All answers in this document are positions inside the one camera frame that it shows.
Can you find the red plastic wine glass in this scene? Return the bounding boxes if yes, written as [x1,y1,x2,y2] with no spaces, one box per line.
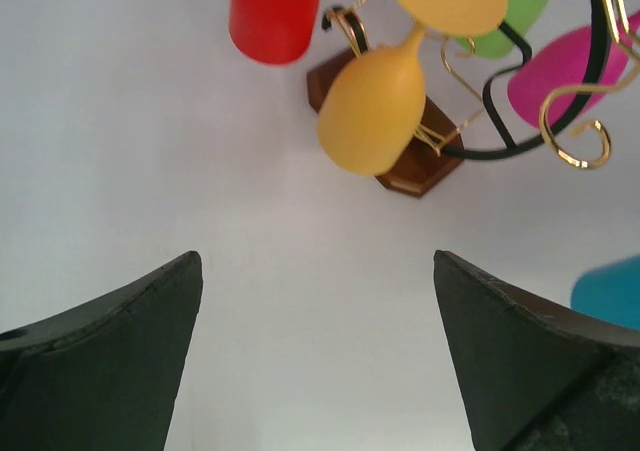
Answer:
[228,0,320,65]

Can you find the green plastic wine glass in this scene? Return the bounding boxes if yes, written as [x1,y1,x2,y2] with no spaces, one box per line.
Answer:
[472,0,549,59]

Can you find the orange plastic wine glass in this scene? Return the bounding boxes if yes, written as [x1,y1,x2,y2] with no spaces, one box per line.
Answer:
[316,0,508,176]

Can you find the pink wine glass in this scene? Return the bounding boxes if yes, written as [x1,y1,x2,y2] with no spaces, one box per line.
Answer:
[507,24,630,134]

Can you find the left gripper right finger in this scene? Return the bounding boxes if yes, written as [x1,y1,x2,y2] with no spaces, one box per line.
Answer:
[433,250,639,450]

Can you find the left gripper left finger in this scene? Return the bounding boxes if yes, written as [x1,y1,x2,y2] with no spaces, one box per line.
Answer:
[1,251,203,450]

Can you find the blue plastic wine glass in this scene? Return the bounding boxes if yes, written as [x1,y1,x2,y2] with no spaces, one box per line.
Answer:
[570,255,640,330]

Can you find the gold wire wine glass rack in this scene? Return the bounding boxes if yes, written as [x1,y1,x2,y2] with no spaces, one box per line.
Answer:
[306,0,639,197]

